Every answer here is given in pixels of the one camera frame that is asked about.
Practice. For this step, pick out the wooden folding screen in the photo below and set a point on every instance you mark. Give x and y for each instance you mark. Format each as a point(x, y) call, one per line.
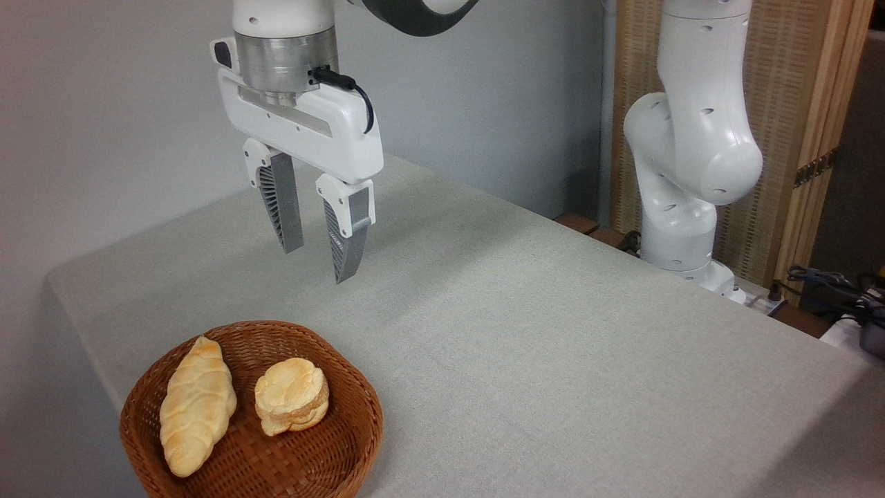
point(781, 69)

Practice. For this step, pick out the brown woven wicker basket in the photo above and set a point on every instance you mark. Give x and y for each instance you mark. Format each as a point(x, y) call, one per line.
point(304, 470)

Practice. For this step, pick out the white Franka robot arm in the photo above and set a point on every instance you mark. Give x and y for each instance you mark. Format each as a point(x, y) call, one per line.
point(691, 138)

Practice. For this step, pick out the white power strip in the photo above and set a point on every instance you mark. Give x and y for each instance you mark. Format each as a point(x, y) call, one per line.
point(760, 303)

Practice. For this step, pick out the white box with dark item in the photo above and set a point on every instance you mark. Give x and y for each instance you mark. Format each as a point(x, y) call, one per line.
point(847, 335)

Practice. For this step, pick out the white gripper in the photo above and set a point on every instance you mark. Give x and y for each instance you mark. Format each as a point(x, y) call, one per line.
point(325, 131)

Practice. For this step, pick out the metal screen hinge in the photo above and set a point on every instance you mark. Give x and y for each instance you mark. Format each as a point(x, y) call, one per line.
point(816, 168)

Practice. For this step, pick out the long golden bread loaf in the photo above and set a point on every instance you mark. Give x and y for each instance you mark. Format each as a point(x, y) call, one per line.
point(197, 408)

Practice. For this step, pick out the grey tablecloth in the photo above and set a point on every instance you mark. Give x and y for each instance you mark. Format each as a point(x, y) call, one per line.
point(553, 360)

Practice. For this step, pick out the round golden bread bun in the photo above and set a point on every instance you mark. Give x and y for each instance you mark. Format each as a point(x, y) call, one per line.
point(290, 394)

